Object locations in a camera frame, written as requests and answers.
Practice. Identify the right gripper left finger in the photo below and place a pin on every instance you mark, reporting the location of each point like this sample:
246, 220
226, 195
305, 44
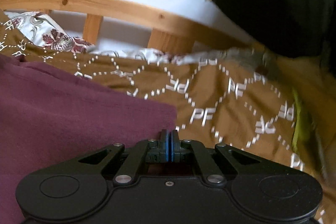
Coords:
149, 151

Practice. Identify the wooden bed rail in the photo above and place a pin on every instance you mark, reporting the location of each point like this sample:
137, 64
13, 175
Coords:
169, 33

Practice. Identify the green yellow blanket edge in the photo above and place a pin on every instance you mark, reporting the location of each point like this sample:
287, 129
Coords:
306, 141

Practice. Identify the floral white bed sheet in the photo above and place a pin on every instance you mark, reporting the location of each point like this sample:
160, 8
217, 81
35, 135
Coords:
44, 32

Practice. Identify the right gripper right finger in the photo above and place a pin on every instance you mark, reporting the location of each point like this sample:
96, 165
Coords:
194, 154

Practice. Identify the brown patterned PF duvet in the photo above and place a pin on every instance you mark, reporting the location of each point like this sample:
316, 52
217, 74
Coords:
215, 100

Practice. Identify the maroon long-sleeve sweater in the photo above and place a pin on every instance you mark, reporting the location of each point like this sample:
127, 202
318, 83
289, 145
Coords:
49, 116

